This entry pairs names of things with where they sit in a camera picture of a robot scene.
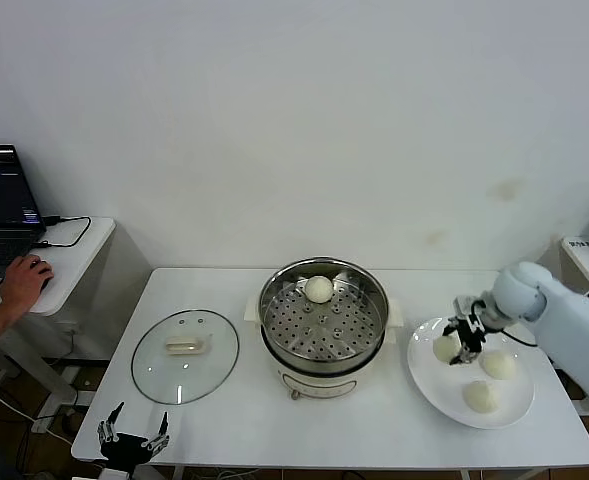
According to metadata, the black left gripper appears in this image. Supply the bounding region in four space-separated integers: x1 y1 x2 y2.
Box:
97 401 171 469

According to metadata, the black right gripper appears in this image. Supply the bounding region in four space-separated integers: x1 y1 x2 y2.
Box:
441 312 488 366

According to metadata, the white steamed baozi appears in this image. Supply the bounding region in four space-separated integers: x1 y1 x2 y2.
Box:
462 380 501 415
305 276 334 305
479 350 518 381
432 335 463 365

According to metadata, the glass lid with cream handle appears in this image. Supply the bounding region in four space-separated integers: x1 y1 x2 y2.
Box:
131 309 241 405

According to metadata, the black computer mouse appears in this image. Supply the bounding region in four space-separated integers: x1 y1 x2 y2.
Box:
29 255 55 296

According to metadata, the stainless steel steamer basket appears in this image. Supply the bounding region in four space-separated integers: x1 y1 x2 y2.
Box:
259 257 390 362

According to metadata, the person bare hand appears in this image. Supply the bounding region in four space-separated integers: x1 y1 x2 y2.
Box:
0 254 55 321

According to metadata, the white round plate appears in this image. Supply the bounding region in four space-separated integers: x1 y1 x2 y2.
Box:
406 316 536 430

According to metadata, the cream electric cooking pot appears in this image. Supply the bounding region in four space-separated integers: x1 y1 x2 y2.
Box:
243 294 406 402

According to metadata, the white side table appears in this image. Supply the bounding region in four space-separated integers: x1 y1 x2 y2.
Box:
0 217 118 416

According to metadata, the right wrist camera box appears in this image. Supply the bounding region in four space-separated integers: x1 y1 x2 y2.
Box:
452 294 488 321

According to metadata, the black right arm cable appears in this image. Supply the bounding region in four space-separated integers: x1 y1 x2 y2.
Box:
503 329 540 349

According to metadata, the white floor cable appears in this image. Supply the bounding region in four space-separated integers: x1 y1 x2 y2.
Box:
0 378 43 429

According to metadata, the black laptop cable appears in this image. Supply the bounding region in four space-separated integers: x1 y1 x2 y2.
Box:
36 215 94 250

